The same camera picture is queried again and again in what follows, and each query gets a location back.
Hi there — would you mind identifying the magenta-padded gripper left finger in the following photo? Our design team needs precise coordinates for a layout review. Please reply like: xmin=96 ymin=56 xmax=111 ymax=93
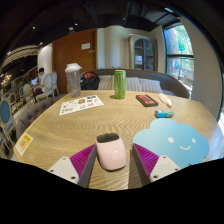
xmin=47 ymin=144 xmax=98 ymax=189

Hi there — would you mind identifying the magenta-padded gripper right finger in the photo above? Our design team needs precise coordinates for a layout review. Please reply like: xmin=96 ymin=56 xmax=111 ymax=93
xmin=131 ymin=143 xmax=181 ymax=187

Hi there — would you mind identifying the pink computer mouse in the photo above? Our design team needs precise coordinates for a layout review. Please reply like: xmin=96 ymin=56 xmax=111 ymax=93
xmin=95 ymin=132 xmax=128 ymax=172

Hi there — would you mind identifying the blue cloud-shaped mouse pad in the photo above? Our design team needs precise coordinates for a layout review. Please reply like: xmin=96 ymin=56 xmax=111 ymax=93
xmin=131 ymin=117 xmax=210 ymax=170

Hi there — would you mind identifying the yellow square sticker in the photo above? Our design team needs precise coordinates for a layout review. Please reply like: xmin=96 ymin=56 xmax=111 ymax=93
xmin=15 ymin=132 xmax=34 ymax=157

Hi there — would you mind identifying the small blue green pack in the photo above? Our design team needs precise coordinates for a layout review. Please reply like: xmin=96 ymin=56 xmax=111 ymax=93
xmin=154 ymin=109 xmax=175 ymax=119

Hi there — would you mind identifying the grey tufted sofa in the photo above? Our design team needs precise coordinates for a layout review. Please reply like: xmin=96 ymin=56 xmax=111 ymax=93
xmin=14 ymin=94 xmax=67 ymax=139

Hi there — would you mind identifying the printed paper leaflet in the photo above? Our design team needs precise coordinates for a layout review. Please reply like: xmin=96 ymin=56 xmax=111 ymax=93
xmin=58 ymin=94 xmax=105 ymax=117

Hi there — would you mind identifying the cream wrapped tube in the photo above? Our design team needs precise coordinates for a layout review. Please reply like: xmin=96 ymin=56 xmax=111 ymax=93
xmin=157 ymin=92 xmax=174 ymax=108

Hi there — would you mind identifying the black box with red print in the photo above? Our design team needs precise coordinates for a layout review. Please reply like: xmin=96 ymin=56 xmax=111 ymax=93
xmin=135 ymin=94 xmax=159 ymax=108

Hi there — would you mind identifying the blue round-back chair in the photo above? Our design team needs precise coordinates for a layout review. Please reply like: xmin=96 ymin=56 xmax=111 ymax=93
xmin=0 ymin=99 xmax=18 ymax=158

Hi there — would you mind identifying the striped cushion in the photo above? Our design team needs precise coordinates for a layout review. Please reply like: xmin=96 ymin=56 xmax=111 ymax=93
xmin=139 ymin=78 xmax=164 ymax=95
xmin=125 ymin=76 xmax=144 ymax=93
xmin=97 ymin=74 xmax=116 ymax=91

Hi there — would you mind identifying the white round-back chair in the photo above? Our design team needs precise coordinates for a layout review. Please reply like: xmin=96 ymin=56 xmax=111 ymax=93
xmin=35 ymin=71 xmax=60 ymax=103

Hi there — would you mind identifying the grey curved bench sofa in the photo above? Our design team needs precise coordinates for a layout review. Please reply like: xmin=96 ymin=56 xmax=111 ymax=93
xmin=80 ymin=68 xmax=191 ymax=100

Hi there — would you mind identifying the clear shaker bottle white lid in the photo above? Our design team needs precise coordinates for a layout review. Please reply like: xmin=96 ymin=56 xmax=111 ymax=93
xmin=64 ymin=62 xmax=83 ymax=98

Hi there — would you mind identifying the black backpack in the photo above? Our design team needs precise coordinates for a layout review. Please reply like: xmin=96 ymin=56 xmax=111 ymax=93
xmin=79 ymin=71 xmax=101 ymax=91

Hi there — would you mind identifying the green drink can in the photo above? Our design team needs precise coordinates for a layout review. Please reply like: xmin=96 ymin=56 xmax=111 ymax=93
xmin=114 ymin=69 xmax=127 ymax=100

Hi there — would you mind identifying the open laptop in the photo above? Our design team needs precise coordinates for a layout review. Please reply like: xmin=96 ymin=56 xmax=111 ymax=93
xmin=30 ymin=77 xmax=40 ymax=88

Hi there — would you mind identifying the person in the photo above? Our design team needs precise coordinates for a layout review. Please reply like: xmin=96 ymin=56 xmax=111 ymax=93
xmin=37 ymin=67 xmax=48 ymax=89

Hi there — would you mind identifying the brown wooden door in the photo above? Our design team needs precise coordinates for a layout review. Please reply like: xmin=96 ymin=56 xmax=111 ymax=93
xmin=52 ymin=28 xmax=98 ymax=95

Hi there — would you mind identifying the black-framed window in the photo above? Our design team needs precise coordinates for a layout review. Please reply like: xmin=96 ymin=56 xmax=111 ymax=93
xmin=163 ymin=23 xmax=195 ymax=92

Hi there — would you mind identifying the arched glass-door cabinet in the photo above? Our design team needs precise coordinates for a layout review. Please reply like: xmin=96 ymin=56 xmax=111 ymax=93
xmin=128 ymin=34 xmax=158 ymax=72

